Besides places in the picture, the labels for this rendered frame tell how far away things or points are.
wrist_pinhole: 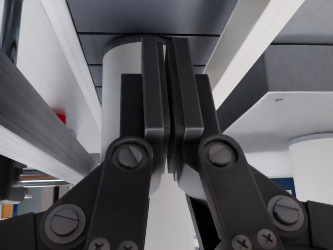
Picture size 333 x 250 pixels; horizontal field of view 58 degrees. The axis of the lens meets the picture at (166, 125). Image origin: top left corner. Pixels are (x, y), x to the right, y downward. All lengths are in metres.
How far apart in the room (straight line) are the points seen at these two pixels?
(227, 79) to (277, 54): 0.16
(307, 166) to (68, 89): 0.35
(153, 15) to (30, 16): 0.13
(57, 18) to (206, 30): 0.08
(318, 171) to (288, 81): 0.22
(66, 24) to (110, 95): 0.05
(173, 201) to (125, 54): 0.08
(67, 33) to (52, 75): 0.17
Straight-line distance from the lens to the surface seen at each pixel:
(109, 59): 0.18
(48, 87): 0.39
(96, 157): 0.52
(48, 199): 0.56
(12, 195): 0.20
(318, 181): 0.49
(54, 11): 0.17
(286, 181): 0.71
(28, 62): 0.34
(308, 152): 0.49
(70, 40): 0.19
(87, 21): 0.17
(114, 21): 0.17
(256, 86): 0.31
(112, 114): 0.17
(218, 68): 0.16
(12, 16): 0.24
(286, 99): 0.32
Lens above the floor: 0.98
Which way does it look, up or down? 16 degrees down
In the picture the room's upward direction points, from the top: 177 degrees clockwise
